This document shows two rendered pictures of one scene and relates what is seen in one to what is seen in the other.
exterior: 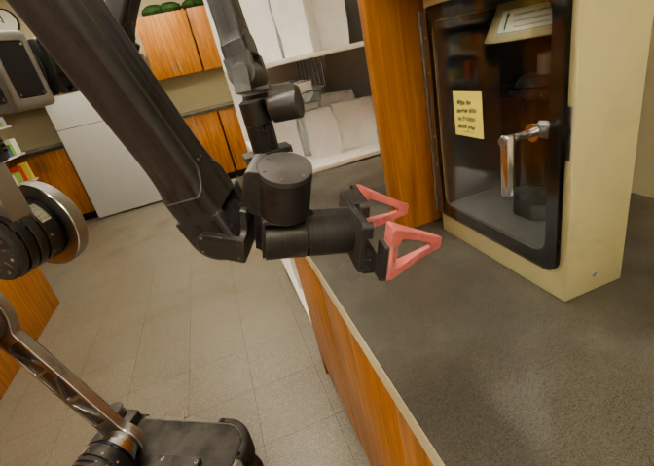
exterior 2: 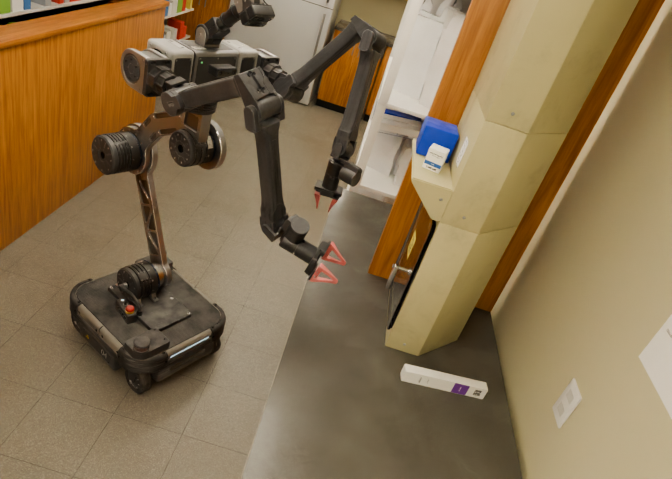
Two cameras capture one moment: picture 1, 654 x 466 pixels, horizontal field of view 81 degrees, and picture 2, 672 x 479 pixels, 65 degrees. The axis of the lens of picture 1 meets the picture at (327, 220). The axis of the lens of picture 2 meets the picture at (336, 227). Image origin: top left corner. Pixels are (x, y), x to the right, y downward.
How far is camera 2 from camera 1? 115 cm
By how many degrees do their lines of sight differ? 12
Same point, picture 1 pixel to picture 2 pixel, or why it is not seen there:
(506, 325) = (353, 335)
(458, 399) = (308, 337)
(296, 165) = (304, 227)
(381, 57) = (406, 186)
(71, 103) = not seen: outside the picture
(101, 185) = not seen: hidden behind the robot
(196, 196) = (270, 214)
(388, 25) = not seen: hidden behind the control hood
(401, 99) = (406, 211)
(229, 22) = (349, 121)
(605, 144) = (427, 294)
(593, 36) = (433, 254)
